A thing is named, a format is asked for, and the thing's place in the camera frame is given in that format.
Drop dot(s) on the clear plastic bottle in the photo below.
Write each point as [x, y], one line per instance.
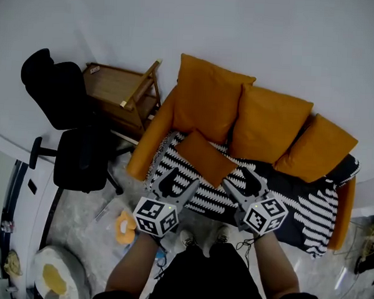
[4, 227]

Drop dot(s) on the egg shaped bean bag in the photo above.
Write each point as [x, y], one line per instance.
[65, 264]

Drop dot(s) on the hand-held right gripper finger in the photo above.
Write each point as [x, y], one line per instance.
[261, 190]
[237, 198]

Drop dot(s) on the orange sofa with striped blanket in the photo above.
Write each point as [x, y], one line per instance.
[311, 214]

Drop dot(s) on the blue star pillow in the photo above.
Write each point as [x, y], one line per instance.
[161, 258]

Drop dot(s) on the yellow cloth bag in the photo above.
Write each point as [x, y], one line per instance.
[12, 263]

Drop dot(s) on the large orange sofa pillow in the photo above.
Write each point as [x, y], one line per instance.
[208, 97]
[315, 149]
[266, 125]

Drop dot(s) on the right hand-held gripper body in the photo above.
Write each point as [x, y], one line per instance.
[264, 215]

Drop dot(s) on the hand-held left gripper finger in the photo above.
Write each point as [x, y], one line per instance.
[161, 188]
[186, 197]

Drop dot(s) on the red label plastic bottle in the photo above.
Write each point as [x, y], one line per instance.
[11, 226]

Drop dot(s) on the person's right forearm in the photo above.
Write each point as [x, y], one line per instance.
[276, 269]

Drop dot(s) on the small orange sofa pillow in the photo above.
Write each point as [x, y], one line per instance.
[205, 157]

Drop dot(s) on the black wall socket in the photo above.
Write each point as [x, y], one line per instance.
[32, 186]

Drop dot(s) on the clear plastic storage bin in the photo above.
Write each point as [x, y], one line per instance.
[104, 235]

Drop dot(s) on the person's left forearm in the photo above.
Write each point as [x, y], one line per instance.
[130, 268]

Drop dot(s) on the person's right shoe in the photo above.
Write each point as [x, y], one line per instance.
[223, 235]

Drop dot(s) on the wooden side table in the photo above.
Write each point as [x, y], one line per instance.
[115, 85]

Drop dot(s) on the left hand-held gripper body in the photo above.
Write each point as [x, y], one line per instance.
[155, 217]

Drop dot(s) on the black office chair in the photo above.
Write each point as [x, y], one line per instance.
[80, 159]

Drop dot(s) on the orange flower pillow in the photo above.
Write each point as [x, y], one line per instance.
[121, 234]

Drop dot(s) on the person's black trousers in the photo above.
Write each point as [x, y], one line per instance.
[225, 257]

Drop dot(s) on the person's left shoe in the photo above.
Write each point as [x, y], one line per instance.
[187, 238]

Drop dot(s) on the person's shoe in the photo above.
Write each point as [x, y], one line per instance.
[223, 235]
[187, 238]

